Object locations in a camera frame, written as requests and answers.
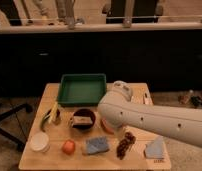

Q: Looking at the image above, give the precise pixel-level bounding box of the green plastic tray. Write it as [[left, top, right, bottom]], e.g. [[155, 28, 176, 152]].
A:
[[57, 73, 107, 107]]

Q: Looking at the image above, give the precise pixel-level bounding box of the orange bowl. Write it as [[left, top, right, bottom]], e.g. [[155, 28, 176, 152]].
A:
[[100, 119, 114, 134]]

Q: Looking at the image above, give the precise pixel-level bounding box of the red apple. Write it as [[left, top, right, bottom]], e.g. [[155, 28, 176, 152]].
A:
[[62, 140, 76, 155]]

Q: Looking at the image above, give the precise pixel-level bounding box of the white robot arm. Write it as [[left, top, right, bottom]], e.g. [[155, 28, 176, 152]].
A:
[[97, 81, 202, 148]]

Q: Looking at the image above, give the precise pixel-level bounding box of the dark brown bowl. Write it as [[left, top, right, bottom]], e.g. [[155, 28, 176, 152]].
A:
[[70, 108, 96, 130]]

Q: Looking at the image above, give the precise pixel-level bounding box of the wooden table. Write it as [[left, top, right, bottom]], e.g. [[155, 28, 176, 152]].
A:
[[19, 83, 171, 171]]

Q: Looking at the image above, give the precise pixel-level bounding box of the white cup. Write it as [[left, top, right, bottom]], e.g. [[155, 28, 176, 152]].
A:
[[29, 132, 50, 152]]

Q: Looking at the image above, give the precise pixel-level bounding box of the dark grape bunch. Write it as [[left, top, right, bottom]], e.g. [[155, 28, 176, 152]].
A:
[[116, 132, 136, 160]]

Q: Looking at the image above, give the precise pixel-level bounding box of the light blue folded cloth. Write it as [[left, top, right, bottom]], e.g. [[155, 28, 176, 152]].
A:
[[144, 136, 164, 159]]

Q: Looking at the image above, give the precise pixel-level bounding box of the blue sponge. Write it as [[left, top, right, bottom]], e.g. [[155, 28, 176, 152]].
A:
[[85, 136, 109, 155]]

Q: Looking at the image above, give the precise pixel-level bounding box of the banana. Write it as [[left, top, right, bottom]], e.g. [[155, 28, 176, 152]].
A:
[[48, 102, 58, 124]]

